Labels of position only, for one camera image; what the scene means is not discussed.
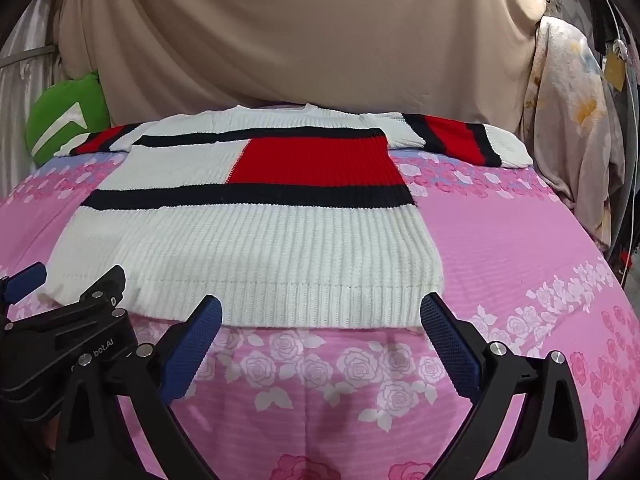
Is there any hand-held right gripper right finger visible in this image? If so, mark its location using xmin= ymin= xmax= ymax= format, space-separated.
xmin=420 ymin=292 xmax=591 ymax=480

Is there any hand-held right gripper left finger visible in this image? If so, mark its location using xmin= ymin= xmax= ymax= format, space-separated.
xmin=50 ymin=295 xmax=223 ymax=480

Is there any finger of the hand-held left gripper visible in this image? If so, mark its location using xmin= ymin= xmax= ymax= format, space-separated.
xmin=75 ymin=266 xmax=127 ymax=313
xmin=0 ymin=262 xmax=48 ymax=311

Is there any white red black knit sweater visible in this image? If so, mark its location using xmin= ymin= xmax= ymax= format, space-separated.
xmin=47 ymin=102 xmax=533 ymax=331

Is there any pink floral bed sheet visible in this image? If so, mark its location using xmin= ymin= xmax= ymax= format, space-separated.
xmin=0 ymin=105 xmax=640 ymax=480

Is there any silver curtain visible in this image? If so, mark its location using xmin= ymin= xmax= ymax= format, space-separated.
xmin=0 ymin=0 xmax=66 ymax=201

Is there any green pillow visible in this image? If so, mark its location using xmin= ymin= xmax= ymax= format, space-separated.
xmin=26 ymin=74 xmax=111 ymax=165

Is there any pale floral hanging cloth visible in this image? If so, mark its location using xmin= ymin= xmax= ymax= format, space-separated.
xmin=520 ymin=15 xmax=626 ymax=251

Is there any beige curtain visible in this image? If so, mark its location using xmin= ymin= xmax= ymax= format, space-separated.
xmin=57 ymin=0 xmax=546 ymax=126

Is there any yellow tag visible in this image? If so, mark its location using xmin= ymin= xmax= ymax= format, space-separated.
xmin=602 ymin=52 xmax=628 ymax=92

